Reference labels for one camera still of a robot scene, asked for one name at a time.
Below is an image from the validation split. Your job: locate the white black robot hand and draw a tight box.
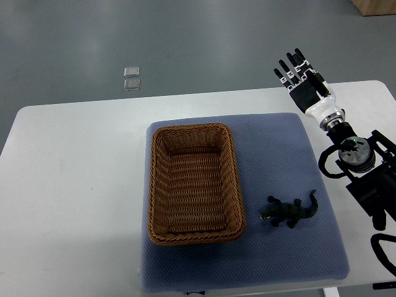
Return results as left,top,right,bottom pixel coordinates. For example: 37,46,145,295
273,48,345,131

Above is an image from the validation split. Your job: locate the dark toy crocodile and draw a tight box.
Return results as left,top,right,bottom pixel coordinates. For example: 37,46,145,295
260,189,319,229

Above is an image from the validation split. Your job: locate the brown wicker basket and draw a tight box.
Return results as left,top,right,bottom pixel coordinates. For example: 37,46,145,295
147,123,246,246

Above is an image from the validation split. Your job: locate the blue-grey cushion mat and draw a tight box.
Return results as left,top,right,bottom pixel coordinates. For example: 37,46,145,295
140,113,349,293

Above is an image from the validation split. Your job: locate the wooden box corner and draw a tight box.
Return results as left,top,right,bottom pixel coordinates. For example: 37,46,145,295
351,0,395,17

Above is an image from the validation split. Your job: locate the upper floor socket plate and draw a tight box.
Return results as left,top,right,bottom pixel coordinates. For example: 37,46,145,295
124,66,140,77

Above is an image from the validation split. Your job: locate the black table control panel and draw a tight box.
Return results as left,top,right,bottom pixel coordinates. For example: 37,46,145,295
372,282,396,290

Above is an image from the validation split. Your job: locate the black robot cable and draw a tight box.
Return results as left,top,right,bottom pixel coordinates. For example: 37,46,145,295
370,233,396,278

